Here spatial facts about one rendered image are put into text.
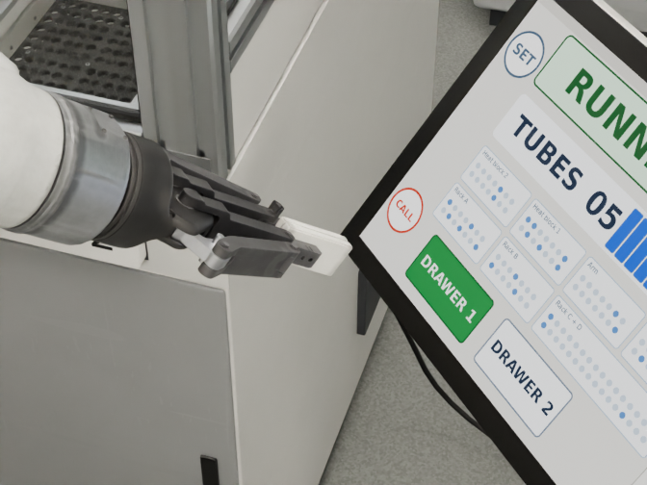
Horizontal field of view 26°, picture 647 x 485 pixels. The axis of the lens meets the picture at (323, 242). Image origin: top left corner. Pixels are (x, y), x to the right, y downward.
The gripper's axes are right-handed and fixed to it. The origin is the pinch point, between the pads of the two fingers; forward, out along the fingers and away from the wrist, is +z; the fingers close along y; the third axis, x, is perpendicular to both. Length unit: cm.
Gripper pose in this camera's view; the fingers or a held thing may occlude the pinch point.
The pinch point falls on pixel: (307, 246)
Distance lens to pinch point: 105.4
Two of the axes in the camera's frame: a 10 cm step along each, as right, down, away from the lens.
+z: 6.7, 2.1, 7.1
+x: -5.7, 7.6, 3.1
